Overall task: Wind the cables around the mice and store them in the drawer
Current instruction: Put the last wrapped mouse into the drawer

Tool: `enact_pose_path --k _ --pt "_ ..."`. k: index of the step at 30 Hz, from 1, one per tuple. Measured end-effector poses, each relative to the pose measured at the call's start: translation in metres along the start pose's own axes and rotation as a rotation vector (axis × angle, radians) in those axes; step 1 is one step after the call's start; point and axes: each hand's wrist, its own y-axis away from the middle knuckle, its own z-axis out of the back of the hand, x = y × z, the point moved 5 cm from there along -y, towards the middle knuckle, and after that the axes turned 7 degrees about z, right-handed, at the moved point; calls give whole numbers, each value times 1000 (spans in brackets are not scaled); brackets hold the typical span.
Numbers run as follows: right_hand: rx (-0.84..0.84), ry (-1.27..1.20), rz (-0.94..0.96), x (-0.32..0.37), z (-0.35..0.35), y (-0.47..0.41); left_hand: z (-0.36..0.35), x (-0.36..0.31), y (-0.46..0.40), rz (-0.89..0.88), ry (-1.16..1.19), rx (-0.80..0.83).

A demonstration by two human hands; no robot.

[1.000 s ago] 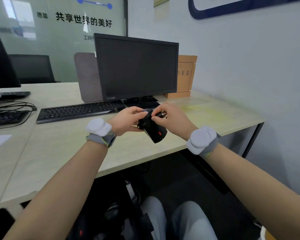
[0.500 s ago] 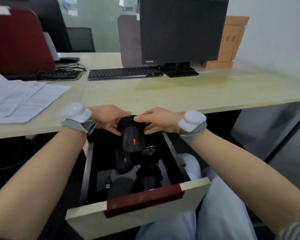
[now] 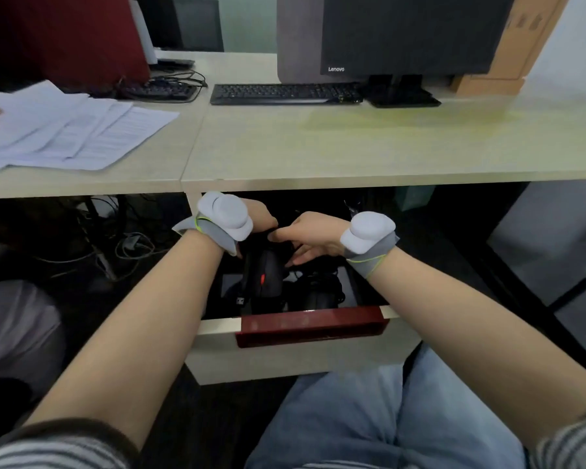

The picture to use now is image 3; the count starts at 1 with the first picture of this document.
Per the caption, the person's leg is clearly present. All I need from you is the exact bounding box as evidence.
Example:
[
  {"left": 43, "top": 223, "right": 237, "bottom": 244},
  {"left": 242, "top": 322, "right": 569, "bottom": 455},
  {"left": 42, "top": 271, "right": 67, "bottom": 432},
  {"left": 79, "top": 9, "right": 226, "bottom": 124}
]
[
  {"left": 246, "top": 363, "right": 406, "bottom": 469},
  {"left": 398, "top": 341, "right": 526, "bottom": 469},
  {"left": 0, "top": 279, "right": 67, "bottom": 391}
]

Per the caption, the teal box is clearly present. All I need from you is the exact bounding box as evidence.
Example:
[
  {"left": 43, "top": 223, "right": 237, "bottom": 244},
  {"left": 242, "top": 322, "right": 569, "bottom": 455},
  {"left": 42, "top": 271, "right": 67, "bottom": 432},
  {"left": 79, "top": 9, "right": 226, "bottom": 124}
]
[{"left": 395, "top": 185, "right": 436, "bottom": 213}]

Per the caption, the white desk stand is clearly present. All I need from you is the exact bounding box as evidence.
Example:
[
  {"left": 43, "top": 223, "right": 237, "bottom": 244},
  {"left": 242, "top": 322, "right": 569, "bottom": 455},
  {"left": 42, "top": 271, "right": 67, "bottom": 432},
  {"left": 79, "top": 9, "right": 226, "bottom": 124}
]
[{"left": 128, "top": 0, "right": 159, "bottom": 66}]

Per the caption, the brown cardboard file box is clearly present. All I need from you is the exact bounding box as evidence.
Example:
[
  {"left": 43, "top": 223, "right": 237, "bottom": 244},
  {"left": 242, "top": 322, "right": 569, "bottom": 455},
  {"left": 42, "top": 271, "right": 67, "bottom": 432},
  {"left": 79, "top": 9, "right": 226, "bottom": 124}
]
[{"left": 450, "top": 0, "right": 572, "bottom": 97}]

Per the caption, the person's left leg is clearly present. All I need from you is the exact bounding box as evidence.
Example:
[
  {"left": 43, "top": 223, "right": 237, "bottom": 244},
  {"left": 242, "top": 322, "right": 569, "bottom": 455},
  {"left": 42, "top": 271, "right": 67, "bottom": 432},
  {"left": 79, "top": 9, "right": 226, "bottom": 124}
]
[{"left": 246, "top": 363, "right": 406, "bottom": 469}]

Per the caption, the black office chair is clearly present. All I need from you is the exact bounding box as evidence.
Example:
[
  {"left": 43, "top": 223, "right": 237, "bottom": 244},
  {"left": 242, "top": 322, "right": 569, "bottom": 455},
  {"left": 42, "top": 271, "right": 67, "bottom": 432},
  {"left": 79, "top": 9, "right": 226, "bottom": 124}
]
[{"left": 173, "top": 0, "right": 225, "bottom": 53}]

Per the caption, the pale wooden table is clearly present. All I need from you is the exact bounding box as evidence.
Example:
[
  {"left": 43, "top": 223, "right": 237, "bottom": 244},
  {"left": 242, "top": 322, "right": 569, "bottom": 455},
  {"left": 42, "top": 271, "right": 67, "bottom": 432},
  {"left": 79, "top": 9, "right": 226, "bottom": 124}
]
[
  {"left": 0, "top": 51, "right": 211, "bottom": 201},
  {"left": 181, "top": 51, "right": 586, "bottom": 195}
]

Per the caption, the person's left hand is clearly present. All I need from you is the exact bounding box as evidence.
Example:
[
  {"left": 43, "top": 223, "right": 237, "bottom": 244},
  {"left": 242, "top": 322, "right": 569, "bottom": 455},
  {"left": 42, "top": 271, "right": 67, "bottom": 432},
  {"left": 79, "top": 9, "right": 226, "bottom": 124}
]
[{"left": 243, "top": 197, "right": 279, "bottom": 236}]

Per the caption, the white wrist tracker grey strap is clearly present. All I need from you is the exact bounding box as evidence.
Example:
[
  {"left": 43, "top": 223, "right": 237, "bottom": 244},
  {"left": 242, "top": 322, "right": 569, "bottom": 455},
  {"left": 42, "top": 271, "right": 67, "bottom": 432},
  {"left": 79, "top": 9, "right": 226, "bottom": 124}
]
[
  {"left": 339, "top": 211, "right": 401, "bottom": 280},
  {"left": 171, "top": 191, "right": 255, "bottom": 257}
]

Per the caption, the grey table side panel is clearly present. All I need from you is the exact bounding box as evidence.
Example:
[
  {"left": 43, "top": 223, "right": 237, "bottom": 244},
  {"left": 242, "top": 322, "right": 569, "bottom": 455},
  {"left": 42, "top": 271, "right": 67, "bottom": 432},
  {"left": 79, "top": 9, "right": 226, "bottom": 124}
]
[{"left": 488, "top": 180, "right": 586, "bottom": 308}]

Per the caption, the black computer monitor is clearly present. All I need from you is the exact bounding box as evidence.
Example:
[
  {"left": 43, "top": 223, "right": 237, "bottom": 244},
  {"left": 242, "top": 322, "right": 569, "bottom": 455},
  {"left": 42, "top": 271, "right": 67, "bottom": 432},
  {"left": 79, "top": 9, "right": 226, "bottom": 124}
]
[
  {"left": 132, "top": 0, "right": 184, "bottom": 50},
  {"left": 320, "top": 0, "right": 518, "bottom": 109}
]

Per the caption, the person's right leg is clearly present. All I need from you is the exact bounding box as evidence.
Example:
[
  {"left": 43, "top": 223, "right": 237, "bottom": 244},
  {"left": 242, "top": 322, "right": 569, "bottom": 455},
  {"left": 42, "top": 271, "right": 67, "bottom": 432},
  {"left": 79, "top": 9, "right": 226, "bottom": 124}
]
[{"left": 398, "top": 341, "right": 526, "bottom": 469}]

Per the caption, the black metal table frame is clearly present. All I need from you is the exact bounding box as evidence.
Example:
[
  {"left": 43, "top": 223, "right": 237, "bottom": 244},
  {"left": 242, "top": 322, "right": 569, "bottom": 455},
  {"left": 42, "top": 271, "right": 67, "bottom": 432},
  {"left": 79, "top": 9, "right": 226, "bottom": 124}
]
[{"left": 478, "top": 185, "right": 586, "bottom": 382}]

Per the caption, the grey felt divider panel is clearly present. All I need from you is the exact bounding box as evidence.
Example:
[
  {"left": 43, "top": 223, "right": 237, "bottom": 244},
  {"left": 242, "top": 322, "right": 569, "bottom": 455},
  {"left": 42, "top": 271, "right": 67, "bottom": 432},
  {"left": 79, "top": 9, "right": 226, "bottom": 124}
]
[{"left": 276, "top": 0, "right": 367, "bottom": 85}]

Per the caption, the white printed paper sheet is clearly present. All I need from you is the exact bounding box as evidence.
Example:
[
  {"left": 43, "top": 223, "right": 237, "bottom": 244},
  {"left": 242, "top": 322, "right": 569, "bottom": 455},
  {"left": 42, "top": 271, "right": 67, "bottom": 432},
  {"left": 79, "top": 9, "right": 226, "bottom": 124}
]
[
  {"left": 29, "top": 97, "right": 135, "bottom": 162},
  {"left": 0, "top": 80, "right": 91, "bottom": 174},
  {"left": 9, "top": 106, "right": 180, "bottom": 173}
]

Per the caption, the person's right hand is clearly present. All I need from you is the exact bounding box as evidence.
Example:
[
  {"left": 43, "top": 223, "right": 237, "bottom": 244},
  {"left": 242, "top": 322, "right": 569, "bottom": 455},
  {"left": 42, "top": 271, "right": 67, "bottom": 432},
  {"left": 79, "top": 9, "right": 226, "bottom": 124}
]
[{"left": 267, "top": 211, "right": 352, "bottom": 268}]

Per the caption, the person's left forearm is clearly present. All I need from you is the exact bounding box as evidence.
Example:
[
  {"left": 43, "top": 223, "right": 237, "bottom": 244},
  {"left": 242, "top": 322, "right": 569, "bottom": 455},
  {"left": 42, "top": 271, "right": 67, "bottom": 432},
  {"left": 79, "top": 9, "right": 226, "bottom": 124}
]
[{"left": 24, "top": 229, "right": 225, "bottom": 453}]

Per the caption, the white cable tangle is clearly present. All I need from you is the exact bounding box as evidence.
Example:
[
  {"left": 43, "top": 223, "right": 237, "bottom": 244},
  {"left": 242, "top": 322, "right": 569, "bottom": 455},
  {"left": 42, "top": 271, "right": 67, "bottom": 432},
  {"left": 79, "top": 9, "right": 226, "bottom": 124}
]
[{"left": 76, "top": 197, "right": 169, "bottom": 281}]

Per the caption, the person's left sleeve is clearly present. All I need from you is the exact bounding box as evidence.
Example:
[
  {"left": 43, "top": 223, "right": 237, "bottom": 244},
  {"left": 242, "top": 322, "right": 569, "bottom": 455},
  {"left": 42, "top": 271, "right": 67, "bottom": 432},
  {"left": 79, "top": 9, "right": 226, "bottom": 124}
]
[{"left": 0, "top": 417, "right": 140, "bottom": 469}]

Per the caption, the person's right forearm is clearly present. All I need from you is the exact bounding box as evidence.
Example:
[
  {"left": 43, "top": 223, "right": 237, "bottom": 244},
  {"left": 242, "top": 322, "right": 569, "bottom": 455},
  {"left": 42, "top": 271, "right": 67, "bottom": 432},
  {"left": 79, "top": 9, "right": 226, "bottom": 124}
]
[{"left": 370, "top": 246, "right": 586, "bottom": 453}]

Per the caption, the black cable bundle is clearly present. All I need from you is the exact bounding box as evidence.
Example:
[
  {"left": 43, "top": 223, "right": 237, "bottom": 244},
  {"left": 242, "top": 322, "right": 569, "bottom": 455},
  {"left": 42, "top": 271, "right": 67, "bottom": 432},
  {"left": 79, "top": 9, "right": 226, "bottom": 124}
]
[{"left": 146, "top": 70, "right": 208, "bottom": 91}]

